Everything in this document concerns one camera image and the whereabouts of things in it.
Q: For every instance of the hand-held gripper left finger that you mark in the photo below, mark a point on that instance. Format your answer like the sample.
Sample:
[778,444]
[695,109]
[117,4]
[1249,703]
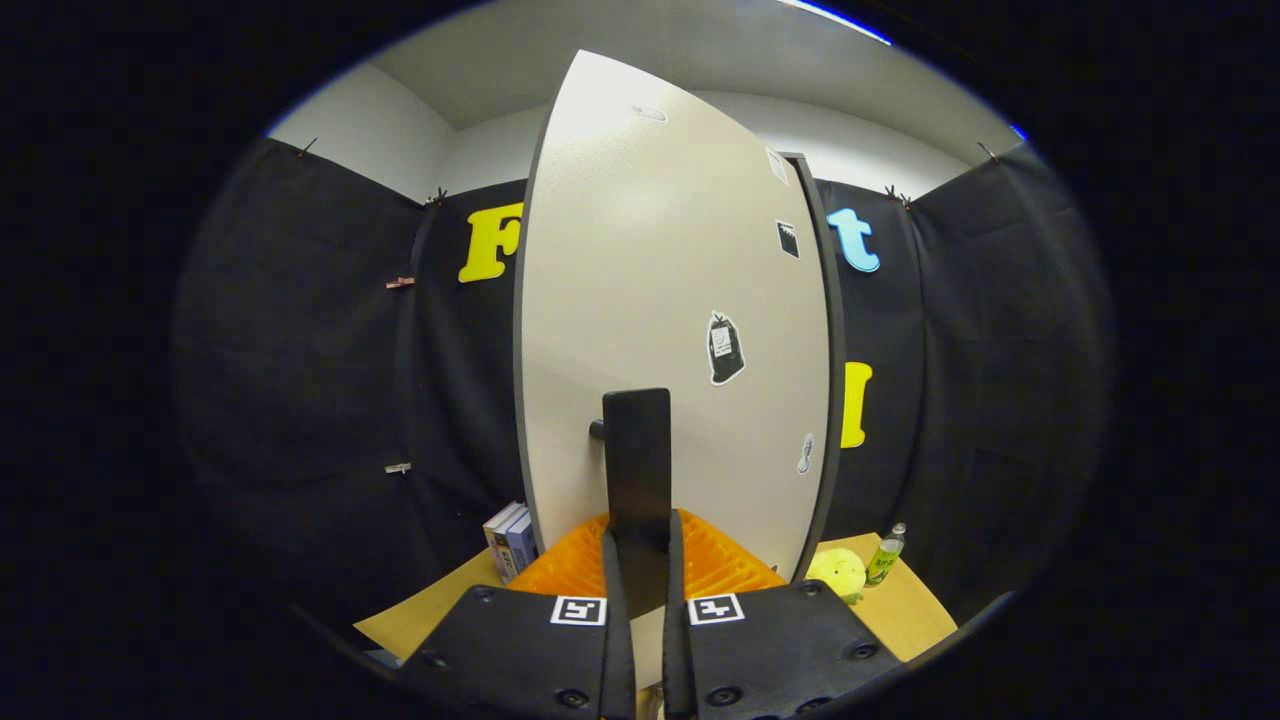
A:
[618,650]

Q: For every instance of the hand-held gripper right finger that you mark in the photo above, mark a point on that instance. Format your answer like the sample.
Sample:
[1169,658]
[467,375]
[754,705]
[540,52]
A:
[677,650]

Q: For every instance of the grey shoe cabinet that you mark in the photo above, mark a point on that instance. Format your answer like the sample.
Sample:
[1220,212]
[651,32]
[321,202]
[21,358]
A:
[836,380]

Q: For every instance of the beige shoe cabinet door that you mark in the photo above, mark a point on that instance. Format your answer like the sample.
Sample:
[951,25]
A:
[640,250]

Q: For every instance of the white book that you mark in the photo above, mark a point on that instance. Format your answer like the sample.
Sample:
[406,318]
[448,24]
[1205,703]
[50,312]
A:
[497,535]

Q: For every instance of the yellow plush toy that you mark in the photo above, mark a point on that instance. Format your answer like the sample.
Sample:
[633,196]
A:
[838,572]

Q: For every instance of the green drink bottle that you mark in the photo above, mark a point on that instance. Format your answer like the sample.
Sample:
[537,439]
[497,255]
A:
[884,565]

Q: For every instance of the black backdrop cloth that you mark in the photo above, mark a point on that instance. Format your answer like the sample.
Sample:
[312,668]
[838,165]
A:
[300,400]

